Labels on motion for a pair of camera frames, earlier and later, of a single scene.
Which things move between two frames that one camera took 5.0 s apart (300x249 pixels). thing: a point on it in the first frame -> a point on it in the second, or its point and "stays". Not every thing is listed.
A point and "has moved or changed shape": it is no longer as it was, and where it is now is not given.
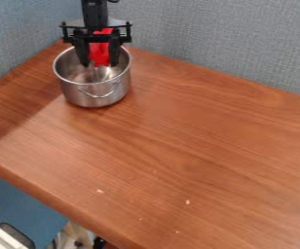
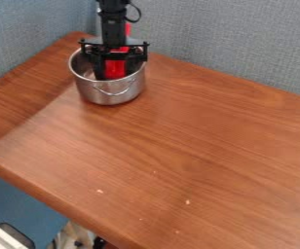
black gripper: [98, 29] -> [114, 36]
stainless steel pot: [93, 87] has moved or changed shape
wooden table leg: [74, 237] stays
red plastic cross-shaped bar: [99, 53] has moved or changed shape
